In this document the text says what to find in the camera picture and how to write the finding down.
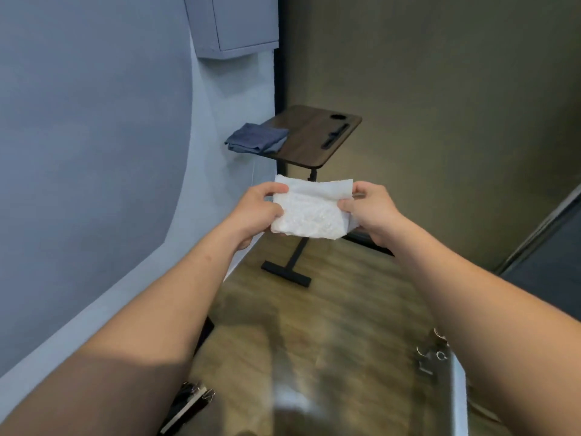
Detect person's right hand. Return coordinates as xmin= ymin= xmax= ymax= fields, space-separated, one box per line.
xmin=336 ymin=180 xmax=413 ymax=250

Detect person's left hand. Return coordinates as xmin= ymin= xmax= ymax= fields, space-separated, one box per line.
xmin=225 ymin=181 xmax=291 ymax=252

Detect white towel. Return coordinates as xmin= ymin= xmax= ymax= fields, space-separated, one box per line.
xmin=270 ymin=174 xmax=359 ymax=241

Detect person's left forearm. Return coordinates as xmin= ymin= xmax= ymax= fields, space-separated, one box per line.
xmin=0 ymin=221 xmax=262 ymax=436

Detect person's right forearm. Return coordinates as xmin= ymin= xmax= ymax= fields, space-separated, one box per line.
xmin=388 ymin=220 xmax=581 ymax=436

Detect grey folded towel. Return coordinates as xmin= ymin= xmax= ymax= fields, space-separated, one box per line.
xmin=224 ymin=122 xmax=291 ymax=156

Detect black slotted holder strip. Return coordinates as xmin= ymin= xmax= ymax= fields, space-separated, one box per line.
xmin=320 ymin=122 xmax=352 ymax=150

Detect brown wooden side table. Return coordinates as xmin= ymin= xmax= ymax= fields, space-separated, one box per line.
xmin=260 ymin=104 xmax=364 ymax=288

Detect dark sliding door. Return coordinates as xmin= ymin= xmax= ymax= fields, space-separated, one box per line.
xmin=493 ymin=182 xmax=581 ymax=324

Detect black bar with silver clips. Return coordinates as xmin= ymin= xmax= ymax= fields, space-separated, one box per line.
xmin=157 ymin=380 xmax=217 ymax=435

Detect grey wall cabinet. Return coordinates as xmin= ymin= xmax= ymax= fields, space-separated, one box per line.
xmin=183 ymin=0 xmax=280 ymax=60

